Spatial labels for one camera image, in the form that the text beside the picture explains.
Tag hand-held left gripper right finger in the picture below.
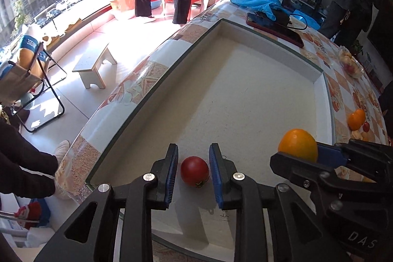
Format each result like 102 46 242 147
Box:
209 143 351 262

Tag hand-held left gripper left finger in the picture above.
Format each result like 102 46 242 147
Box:
34 144 179 262

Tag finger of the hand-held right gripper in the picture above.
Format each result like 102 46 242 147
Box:
270 152 341 207
316 139 393 184

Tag orange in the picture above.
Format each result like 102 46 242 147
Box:
278 128 319 163
348 109 366 130

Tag white shallow tray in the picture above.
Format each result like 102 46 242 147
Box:
84 18 335 256

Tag patterned tablecloth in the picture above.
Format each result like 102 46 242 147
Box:
55 0 393 262

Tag glass bowl of fruit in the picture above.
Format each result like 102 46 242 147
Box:
338 45 365 79

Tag small green plant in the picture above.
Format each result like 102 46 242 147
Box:
351 39 365 55

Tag white knit slipper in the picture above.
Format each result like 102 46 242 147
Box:
54 140 77 200

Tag blue plastic stool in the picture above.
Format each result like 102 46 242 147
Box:
292 9 323 31

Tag phone in red case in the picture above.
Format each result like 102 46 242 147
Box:
246 12 304 48

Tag small wooden stool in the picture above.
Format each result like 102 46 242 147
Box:
72 42 118 89

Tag black power bank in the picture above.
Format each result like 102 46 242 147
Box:
273 8 291 27

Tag red and white toy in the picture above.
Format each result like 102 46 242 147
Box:
14 201 42 231

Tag person's black pants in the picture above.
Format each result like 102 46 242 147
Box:
0 120 59 199

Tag crumpled blue gloves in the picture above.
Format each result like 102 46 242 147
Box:
230 0 291 21

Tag folding chair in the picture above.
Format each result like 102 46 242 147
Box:
0 32 67 134

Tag orange basin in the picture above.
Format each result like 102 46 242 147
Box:
110 0 137 20

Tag tan bag with blue band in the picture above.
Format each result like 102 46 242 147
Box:
18 25 52 80

